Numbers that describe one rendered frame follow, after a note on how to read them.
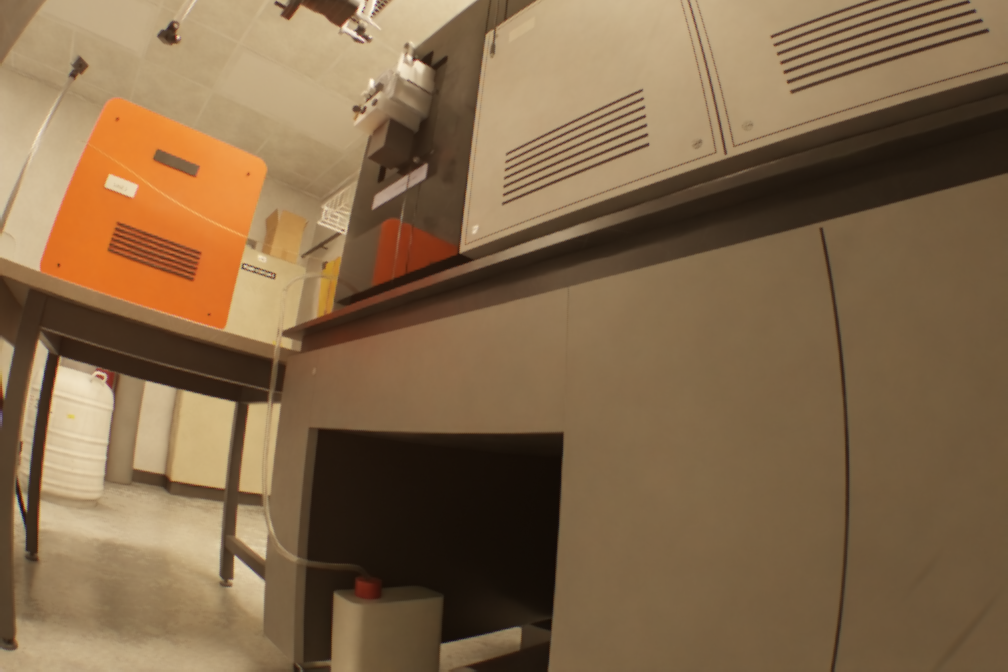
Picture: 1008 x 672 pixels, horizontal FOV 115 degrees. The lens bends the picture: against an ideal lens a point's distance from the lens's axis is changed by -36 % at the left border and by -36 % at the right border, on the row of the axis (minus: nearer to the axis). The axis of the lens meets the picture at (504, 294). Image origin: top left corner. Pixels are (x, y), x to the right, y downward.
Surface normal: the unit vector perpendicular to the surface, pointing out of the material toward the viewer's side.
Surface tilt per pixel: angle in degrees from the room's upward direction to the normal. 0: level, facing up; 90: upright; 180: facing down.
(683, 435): 90
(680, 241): 90
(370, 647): 90
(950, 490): 90
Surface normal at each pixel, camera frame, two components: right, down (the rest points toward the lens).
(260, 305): 0.72, -0.19
